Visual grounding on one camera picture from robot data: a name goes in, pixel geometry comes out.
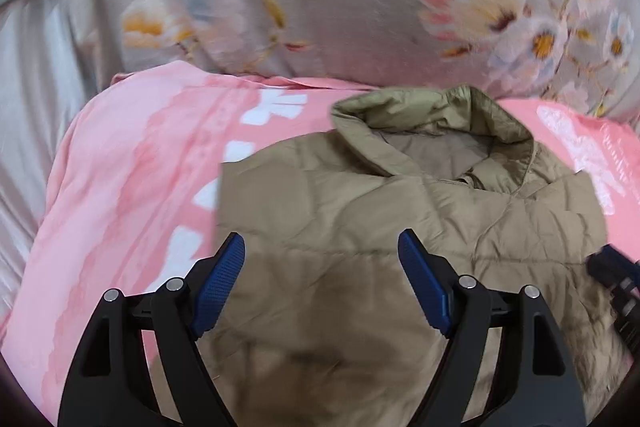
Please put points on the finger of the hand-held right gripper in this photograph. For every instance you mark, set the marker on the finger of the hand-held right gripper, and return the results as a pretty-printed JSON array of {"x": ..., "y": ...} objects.
[{"x": 612, "y": 269}]

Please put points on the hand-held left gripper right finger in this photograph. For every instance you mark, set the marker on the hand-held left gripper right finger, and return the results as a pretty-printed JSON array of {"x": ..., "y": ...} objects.
[{"x": 425, "y": 282}]

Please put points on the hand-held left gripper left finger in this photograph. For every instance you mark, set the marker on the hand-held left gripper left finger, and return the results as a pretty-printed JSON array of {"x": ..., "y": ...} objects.
[{"x": 220, "y": 282}]

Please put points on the khaki puffer jacket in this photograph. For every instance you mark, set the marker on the khaki puffer jacket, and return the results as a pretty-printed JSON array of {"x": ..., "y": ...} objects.
[{"x": 325, "y": 207}]

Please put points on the pink printed blanket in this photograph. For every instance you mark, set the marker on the pink printed blanket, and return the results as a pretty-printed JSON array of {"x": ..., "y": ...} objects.
[{"x": 125, "y": 157}]

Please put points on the silver satin cloth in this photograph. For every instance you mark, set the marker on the silver satin cloth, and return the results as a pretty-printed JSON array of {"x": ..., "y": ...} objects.
[{"x": 35, "y": 82}]

